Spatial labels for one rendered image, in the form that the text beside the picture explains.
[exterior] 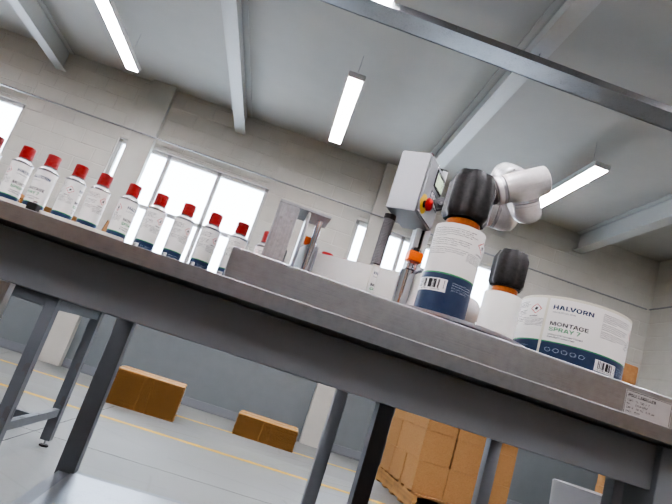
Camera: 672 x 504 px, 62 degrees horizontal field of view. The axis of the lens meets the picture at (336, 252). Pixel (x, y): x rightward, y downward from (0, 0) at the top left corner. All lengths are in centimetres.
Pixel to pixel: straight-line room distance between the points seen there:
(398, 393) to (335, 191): 668
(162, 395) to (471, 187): 469
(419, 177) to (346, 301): 97
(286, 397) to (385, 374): 627
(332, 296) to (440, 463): 433
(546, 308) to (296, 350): 55
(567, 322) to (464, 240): 25
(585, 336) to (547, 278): 692
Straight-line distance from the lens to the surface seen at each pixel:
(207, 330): 69
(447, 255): 94
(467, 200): 98
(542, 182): 170
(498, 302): 133
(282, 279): 73
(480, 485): 299
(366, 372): 71
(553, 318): 109
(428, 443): 496
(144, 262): 67
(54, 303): 268
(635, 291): 865
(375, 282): 141
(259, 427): 589
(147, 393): 546
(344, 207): 731
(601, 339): 109
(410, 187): 166
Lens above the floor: 75
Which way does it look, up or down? 13 degrees up
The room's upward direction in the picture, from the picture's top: 18 degrees clockwise
